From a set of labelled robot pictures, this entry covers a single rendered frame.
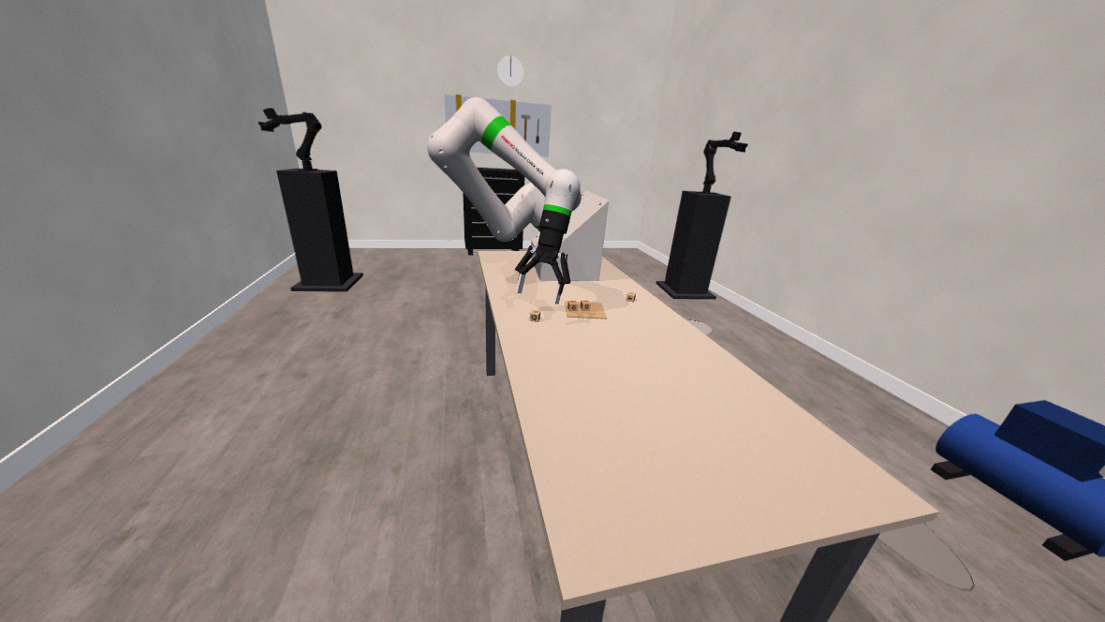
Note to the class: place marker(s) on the tan mat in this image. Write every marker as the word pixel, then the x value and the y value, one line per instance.
pixel 596 311

